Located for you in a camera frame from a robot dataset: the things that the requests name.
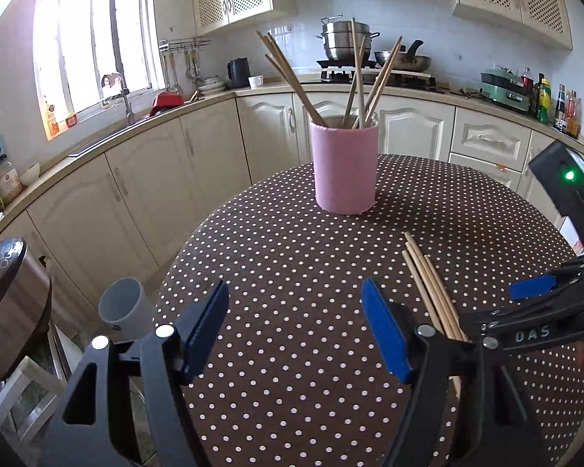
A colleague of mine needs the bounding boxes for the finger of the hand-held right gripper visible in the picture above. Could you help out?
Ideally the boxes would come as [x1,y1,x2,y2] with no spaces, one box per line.
[508,259,584,301]
[460,297,584,351]

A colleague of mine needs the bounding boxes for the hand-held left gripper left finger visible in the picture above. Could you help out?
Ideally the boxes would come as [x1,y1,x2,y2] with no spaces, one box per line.
[41,279,230,467]

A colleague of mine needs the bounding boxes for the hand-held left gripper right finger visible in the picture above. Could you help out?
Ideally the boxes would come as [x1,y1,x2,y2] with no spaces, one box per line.
[361,278,572,467]

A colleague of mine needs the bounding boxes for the light bamboo chopstick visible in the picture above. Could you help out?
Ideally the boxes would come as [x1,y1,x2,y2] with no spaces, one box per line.
[423,255,469,342]
[401,250,443,334]
[404,232,456,340]
[410,242,463,400]

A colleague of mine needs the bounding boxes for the pink cup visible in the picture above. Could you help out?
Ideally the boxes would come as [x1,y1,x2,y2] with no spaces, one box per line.
[309,114,379,216]

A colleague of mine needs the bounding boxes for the bunch of wooden chopsticks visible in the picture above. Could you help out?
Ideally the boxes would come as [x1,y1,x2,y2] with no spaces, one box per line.
[256,17,404,130]

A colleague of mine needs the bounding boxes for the grey cup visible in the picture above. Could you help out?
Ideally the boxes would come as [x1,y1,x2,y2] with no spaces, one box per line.
[98,277,156,342]

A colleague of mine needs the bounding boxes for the red orange sauce bottle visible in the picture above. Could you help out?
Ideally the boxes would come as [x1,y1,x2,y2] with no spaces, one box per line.
[566,90,581,138]

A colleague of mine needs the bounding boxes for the dark sauce bottle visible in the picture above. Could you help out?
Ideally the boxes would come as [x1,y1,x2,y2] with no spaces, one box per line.
[554,84,567,130]

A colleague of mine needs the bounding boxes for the brown polka dot tablecloth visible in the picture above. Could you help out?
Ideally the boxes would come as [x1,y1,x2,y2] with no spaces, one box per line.
[153,153,584,467]

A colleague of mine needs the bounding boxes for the cream drawer with orange tag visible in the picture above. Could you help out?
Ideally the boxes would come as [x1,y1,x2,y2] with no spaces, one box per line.
[449,153,523,191]

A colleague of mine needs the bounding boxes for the green bottle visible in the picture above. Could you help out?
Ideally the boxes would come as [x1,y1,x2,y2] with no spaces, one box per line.
[537,78,552,125]

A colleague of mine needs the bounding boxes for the cream cabinet drawer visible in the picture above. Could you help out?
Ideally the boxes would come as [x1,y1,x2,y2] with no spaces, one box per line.
[452,107,532,159]

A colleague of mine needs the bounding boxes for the red capped bottle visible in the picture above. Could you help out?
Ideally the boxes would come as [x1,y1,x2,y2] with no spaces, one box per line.
[522,67,537,114]

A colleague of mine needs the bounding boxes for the green electric cooker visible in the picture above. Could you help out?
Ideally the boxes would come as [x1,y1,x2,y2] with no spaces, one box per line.
[481,65,537,113]

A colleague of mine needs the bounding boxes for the cream kitchen base cabinets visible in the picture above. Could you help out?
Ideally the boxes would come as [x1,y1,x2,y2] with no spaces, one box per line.
[0,85,584,314]

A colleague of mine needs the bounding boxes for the white stool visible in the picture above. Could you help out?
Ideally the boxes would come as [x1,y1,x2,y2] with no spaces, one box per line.
[0,354,70,444]

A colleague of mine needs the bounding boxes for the silver rice cooker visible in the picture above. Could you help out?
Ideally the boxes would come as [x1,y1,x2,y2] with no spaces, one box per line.
[0,237,54,381]

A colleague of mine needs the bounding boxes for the steel kitchen sink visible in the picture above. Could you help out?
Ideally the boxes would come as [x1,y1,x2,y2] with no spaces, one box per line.
[67,123,143,158]

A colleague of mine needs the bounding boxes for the steel wok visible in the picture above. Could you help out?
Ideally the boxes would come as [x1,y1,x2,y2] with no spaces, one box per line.
[374,40,432,72]

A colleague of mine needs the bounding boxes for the black gas hob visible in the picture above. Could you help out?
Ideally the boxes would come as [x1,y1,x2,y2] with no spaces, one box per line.
[316,60,451,93]

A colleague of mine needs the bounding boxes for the chrome faucet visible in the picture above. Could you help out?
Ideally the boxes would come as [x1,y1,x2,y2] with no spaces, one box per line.
[100,72,136,125]

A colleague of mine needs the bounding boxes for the glass jar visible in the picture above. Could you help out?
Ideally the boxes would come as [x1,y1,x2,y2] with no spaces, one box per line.
[0,154,23,205]

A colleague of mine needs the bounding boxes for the dark blue kettle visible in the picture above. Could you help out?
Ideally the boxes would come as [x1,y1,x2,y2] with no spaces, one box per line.
[227,57,252,90]

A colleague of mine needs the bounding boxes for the steel steamer pot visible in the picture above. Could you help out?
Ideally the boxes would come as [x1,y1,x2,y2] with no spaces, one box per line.
[314,16,381,63]

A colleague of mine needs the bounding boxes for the kitchen window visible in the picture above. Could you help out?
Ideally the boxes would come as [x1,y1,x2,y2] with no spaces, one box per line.
[32,0,159,140]

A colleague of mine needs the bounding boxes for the utensil rail with hanging tools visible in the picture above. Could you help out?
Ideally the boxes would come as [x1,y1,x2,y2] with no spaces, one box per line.
[158,37,213,94]

